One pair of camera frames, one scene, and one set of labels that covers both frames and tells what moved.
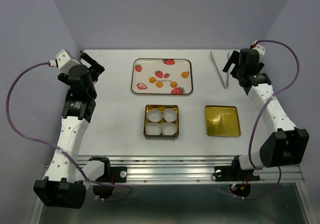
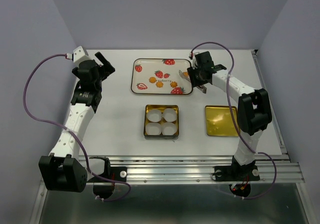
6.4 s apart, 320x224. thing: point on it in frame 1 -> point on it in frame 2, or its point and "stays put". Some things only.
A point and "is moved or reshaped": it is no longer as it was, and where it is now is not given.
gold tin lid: (222, 120) stays put
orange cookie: (173, 84) stays put
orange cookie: (152, 79) stays put
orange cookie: (159, 85) stays put
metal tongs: (218, 71) is moved or reshaped
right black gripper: (234, 58) -> (191, 71)
